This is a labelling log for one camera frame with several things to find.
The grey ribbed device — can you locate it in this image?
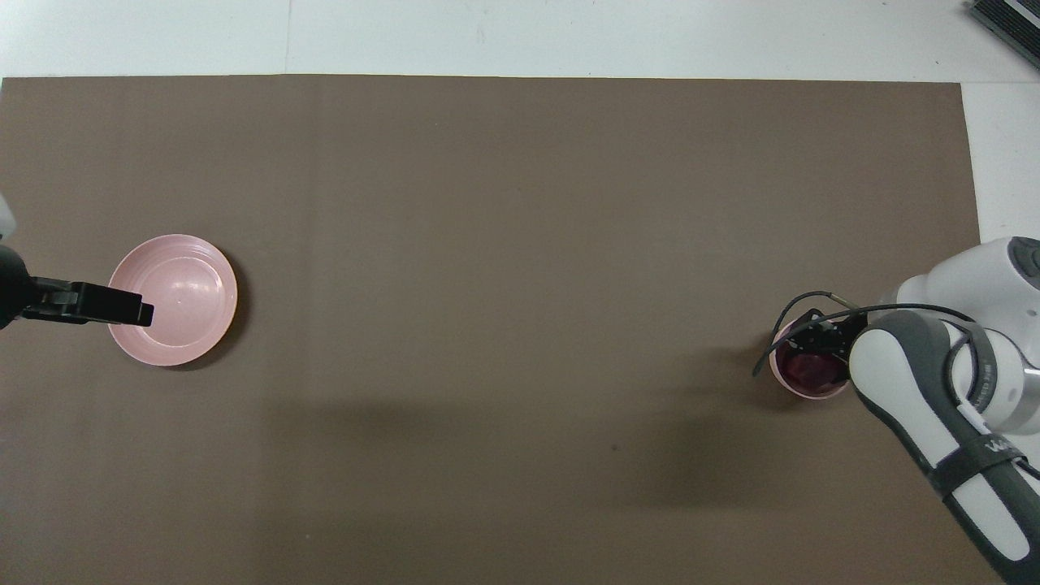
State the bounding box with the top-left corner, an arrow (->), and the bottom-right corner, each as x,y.
965,0 -> 1040,48

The pink plate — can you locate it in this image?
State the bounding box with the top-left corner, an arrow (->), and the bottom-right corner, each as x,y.
107,234 -> 239,366

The black arm strap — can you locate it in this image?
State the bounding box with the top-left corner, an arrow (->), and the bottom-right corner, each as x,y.
926,435 -> 1029,498

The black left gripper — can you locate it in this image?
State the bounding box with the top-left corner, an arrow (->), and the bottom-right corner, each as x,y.
0,244 -> 155,330

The pink bowl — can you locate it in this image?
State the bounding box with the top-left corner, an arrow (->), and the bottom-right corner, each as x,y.
769,316 -> 856,401

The dark red apple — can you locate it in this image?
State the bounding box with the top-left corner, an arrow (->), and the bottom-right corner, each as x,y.
775,348 -> 844,392

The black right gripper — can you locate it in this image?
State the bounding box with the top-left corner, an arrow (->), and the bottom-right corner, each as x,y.
782,311 -> 869,362

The brown table mat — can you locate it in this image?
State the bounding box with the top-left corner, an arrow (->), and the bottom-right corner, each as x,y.
0,75 -> 1021,585

